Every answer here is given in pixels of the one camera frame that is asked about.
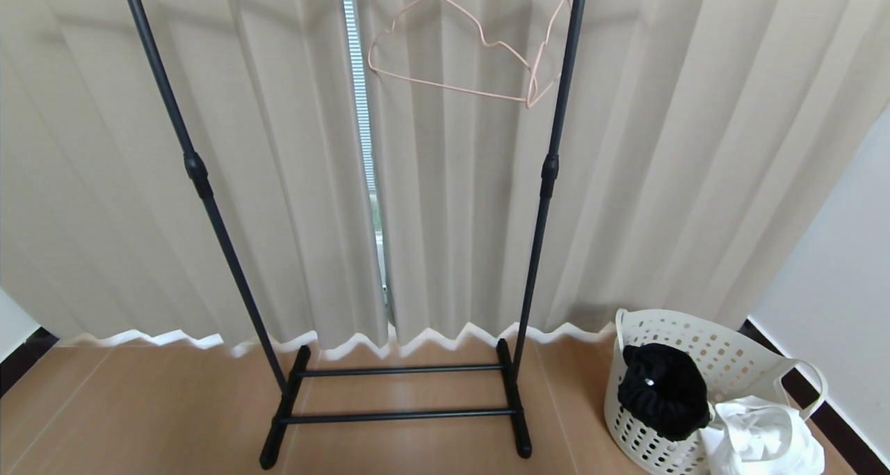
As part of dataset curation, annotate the black garment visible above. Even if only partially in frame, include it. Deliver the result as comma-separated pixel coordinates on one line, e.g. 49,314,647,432
617,343,713,442

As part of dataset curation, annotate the white laundry basket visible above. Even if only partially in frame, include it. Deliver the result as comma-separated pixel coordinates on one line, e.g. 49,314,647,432
604,308,830,475

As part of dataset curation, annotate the white printed t-shirt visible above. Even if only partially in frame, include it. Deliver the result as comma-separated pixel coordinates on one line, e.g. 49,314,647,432
699,395,826,475

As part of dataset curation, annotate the beige curtain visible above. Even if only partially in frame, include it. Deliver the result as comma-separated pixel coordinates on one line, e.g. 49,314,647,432
0,0,890,361

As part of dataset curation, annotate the pink clothes hanger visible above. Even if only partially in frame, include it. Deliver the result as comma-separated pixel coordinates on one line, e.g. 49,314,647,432
367,0,536,108
526,0,578,108

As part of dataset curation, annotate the black clothes rack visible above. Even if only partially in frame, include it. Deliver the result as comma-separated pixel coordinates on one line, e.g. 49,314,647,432
117,0,592,470

